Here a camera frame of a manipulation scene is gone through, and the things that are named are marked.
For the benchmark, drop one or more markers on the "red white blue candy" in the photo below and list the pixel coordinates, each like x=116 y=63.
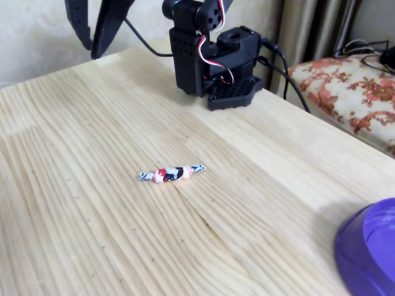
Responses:
x=169 y=174

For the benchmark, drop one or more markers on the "black robot arm with base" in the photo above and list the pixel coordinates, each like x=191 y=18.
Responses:
x=188 y=61

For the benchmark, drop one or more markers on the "purple plastic bowl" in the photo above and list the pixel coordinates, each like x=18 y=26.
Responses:
x=351 y=253

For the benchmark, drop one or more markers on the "beige curtain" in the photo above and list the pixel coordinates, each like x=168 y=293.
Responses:
x=296 y=24

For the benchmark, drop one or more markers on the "floral upholstered seat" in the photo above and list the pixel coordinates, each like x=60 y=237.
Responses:
x=345 y=89

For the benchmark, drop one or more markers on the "small black object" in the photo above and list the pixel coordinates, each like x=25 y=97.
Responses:
x=389 y=58

